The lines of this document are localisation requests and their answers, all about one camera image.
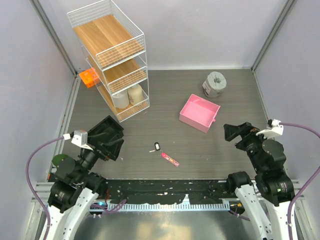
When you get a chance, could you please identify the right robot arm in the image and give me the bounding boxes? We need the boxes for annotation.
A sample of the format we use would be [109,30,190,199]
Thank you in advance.
[223,119,298,240]

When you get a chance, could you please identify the black key fob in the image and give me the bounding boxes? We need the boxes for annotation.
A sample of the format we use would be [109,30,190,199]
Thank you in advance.
[154,142,161,151]

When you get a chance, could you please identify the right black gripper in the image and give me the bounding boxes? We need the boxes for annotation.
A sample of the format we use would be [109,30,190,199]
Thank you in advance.
[223,120,272,173]

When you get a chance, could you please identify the white wire shelf rack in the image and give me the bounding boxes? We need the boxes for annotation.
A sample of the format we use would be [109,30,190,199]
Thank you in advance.
[67,0,150,122]

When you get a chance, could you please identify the grey wrapped paper roll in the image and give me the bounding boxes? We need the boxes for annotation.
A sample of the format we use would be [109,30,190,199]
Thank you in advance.
[202,71,227,99]

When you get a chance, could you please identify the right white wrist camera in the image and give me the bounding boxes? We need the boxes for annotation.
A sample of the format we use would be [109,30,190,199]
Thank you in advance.
[256,119,284,139]

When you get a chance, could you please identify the white toilet paper roll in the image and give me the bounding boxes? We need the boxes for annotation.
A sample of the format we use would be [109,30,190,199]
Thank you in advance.
[111,90,130,109]

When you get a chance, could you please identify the orange plastic crate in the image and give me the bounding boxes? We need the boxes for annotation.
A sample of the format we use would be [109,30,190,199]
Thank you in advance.
[78,67,100,89]

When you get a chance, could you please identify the cream lotion bottle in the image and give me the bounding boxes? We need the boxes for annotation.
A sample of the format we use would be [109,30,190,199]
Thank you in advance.
[127,84,144,106]

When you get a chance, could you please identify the green lime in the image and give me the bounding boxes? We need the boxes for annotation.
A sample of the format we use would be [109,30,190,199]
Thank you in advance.
[51,153,68,167]

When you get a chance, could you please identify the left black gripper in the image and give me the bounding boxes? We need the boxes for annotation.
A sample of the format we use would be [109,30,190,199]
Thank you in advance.
[75,132,124,182]

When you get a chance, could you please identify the white slotted cable duct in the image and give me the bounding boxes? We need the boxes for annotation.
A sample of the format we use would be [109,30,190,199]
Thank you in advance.
[88,201,231,213]

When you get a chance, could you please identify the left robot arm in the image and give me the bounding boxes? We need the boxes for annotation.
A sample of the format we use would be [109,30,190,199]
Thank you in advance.
[39,130,124,240]

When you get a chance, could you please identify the pink plastic box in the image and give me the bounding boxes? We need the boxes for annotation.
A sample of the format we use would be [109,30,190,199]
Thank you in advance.
[179,94,221,133]

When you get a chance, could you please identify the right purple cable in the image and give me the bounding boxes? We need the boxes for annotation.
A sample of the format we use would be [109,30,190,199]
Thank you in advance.
[281,121,320,240]

